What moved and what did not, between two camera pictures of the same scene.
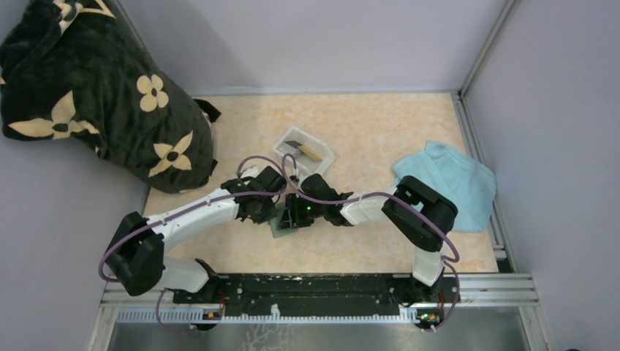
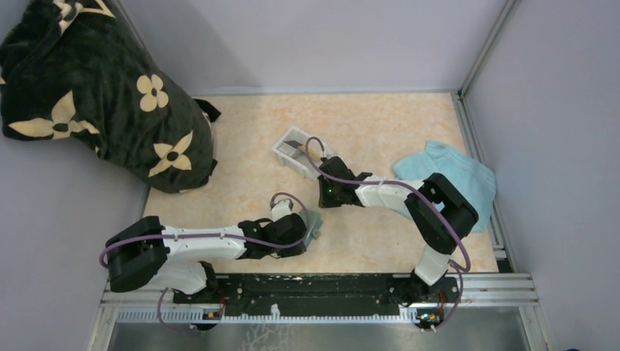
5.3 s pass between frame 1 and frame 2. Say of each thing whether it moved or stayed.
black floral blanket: stayed
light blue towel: stayed
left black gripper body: moved
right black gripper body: moved
